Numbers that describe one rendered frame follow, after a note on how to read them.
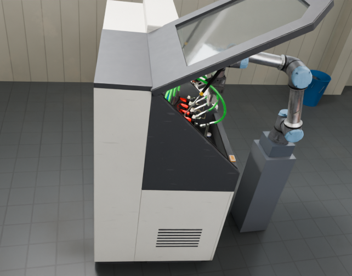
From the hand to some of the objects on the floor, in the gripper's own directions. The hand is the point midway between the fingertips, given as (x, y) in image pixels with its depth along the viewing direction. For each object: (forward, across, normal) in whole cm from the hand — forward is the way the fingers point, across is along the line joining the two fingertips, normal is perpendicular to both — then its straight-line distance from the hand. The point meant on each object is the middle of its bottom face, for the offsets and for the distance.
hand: (207, 103), depth 225 cm
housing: (+122, +37, +53) cm, 138 cm away
